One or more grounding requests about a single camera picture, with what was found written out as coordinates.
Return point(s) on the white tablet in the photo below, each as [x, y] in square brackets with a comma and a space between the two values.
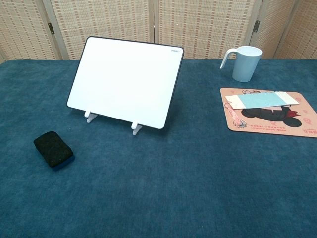
[123, 81]

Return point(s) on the woven bamboo folding screen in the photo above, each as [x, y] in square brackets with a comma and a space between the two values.
[111, 19]

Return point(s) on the pink cartoon mouse pad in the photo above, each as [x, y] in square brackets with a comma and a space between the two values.
[272, 124]

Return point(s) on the dark metal screen hinge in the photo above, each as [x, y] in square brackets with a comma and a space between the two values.
[51, 28]
[257, 26]

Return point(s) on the white and teal paper card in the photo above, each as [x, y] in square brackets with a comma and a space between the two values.
[257, 100]

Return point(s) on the white plastic board stand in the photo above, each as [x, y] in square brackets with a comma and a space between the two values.
[90, 118]

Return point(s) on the black felt eraser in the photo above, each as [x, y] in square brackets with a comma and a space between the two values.
[53, 148]

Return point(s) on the blue velvet tablecloth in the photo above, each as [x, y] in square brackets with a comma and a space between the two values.
[158, 186]

